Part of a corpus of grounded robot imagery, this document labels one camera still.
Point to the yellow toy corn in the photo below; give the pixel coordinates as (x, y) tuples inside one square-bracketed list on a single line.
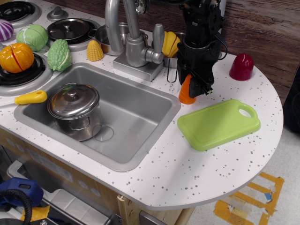
[(94, 51)]

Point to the steel pot with lid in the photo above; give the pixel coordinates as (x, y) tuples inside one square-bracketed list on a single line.
[(77, 111)]

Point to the orange toy carrot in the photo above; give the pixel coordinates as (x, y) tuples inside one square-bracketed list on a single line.
[(184, 92)]

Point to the steel pot lid on burner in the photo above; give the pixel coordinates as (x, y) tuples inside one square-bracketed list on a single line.
[(68, 29)]

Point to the purple toy onion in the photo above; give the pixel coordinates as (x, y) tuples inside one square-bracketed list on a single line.
[(6, 30)]

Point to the yellow handled toy knife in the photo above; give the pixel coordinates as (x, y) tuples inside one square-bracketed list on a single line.
[(35, 97)]

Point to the orange toy pumpkin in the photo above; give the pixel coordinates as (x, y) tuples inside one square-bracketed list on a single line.
[(16, 58)]

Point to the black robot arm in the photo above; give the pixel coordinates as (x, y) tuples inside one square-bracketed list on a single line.
[(203, 20)]

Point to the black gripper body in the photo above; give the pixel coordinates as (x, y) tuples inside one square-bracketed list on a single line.
[(200, 61)]

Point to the yellow toy banana squash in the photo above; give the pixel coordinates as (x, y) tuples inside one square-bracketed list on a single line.
[(171, 41)]

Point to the silver toy faucet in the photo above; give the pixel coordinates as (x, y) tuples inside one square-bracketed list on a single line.
[(150, 63)]

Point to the yellow tape on floor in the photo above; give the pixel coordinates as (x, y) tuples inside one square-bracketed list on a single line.
[(254, 204)]

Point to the green plastic cutting board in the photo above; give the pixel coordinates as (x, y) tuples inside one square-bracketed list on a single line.
[(218, 124)]

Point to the blue tool with black cable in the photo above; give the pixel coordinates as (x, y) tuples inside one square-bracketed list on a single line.
[(21, 192)]

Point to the grey metal sink basin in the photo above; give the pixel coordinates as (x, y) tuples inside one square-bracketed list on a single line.
[(134, 117)]

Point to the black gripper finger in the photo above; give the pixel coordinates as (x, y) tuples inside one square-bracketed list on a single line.
[(183, 71), (200, 85)]

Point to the front left stove burner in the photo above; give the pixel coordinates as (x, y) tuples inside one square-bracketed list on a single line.
[(13, 84)]

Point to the dark red toy pepper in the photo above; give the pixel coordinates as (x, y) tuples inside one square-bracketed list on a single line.
[(242, 67)]

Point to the green toy bitter gourd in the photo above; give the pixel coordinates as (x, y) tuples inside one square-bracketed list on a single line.
[(59, 57)]

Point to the stove burner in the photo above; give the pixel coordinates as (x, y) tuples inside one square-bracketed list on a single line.
[(13, 84), (19, 13)]

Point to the steel pot behind faucet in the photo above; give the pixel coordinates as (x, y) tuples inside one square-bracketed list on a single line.
[(122, 38)]

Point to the back left stove burner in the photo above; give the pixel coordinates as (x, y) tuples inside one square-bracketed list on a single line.
[(19, 13)]

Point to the green toy cabbage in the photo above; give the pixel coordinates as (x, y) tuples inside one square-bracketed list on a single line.
[(34, 35)]

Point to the grey stove knob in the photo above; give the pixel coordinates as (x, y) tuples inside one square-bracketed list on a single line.
[(57, 14)]

